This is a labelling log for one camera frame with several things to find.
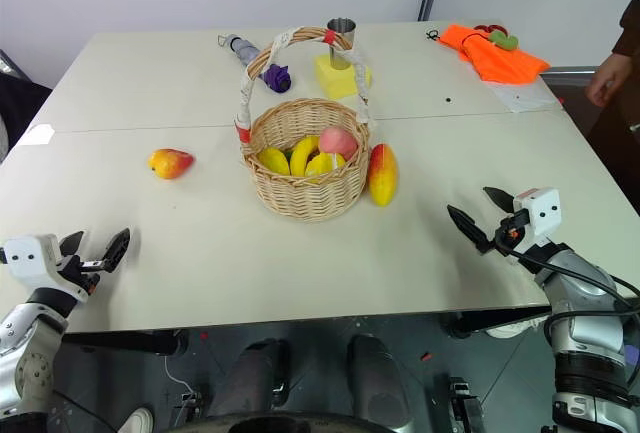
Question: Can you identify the red yellow mango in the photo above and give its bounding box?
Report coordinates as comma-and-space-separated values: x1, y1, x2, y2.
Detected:
367, 143, 400, 208

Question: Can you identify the white shoe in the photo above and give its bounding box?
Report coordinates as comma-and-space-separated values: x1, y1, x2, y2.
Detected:
116, 406, 154, 433

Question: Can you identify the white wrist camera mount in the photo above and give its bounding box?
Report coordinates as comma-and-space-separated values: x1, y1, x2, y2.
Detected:
0, 233, 89, 303
511, 187, 562, 248

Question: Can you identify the pink peach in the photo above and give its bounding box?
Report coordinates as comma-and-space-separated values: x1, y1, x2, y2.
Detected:
319, 126, 360, 161

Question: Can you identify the grey purple folded umbrella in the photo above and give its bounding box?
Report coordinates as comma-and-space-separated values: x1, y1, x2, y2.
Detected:
217, 34, 293, 93

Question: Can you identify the steel cup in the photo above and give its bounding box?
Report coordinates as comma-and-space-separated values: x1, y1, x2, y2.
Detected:
326, 18, 358, 70

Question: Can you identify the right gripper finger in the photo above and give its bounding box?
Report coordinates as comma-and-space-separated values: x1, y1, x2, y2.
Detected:
482, 185, 516, 215
446, 204, 495, 255

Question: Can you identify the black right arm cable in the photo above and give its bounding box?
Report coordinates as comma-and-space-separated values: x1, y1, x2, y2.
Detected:
494, 237, 640, 349

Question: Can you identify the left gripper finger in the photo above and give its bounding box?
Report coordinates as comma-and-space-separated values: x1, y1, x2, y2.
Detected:
61, 230, 87, 257
82, 226, 133, 274

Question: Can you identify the grey side table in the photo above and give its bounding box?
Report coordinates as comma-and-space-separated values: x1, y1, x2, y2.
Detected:
541, 64, 602, 88

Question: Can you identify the woven wicker basket with handle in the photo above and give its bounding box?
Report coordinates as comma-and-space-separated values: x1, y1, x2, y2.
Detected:
233, 26, 375, 224

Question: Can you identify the pale yellow banana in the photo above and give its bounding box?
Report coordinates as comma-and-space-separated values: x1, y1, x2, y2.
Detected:
304, 152, 347, 185

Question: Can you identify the small yellow banana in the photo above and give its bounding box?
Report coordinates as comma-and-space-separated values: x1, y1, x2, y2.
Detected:
257, 147, 293, 177

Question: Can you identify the person's brown sleeve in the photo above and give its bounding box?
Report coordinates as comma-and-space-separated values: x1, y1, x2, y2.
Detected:
611, 0, 640, 60

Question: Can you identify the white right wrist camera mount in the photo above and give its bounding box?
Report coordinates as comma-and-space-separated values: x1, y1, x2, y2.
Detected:
511, 187, 562, 248

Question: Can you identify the white paper sheet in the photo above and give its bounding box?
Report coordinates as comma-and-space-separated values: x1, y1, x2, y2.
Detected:
491, 77, 567, 115

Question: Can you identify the green red toy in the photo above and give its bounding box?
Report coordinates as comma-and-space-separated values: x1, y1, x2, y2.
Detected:
487, 29, 521, 51

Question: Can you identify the white paper scrap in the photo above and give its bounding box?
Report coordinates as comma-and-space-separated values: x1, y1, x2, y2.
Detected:
18, 123, 56, 147

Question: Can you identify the dark rounded shape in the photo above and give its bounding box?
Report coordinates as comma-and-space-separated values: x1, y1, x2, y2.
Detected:
346, 334, 415, 432
206, 338, 292, 418

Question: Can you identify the orange cloth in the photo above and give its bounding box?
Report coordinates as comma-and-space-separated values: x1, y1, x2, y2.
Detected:
438, 24, 552, 85

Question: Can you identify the white floor cable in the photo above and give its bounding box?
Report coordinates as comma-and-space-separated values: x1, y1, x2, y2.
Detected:
163, 356, 190, 396

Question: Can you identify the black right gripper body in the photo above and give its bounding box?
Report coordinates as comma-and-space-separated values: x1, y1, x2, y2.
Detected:
491, 209, 532, 254

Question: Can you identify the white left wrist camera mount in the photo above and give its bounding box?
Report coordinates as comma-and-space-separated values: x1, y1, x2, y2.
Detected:
0, 233, 89, 303

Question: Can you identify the black table frame bar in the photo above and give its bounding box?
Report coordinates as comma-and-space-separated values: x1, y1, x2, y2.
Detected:
61, 329, 190, 358

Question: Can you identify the large yellow banana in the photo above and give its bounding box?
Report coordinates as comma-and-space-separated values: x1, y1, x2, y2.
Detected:
289, 135, 322, 178

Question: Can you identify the yellow sponge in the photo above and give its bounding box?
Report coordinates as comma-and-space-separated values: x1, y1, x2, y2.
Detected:
313, 52, 374, 101

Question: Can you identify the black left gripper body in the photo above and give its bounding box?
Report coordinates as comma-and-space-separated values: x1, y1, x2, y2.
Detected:
57, 251, 104, 301

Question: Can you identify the red-yellow mango on table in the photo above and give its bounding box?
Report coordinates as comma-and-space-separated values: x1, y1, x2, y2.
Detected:
147, 148, 196, 181

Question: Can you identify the person's bare hand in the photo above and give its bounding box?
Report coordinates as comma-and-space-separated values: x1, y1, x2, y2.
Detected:
586, 51, 632, 108

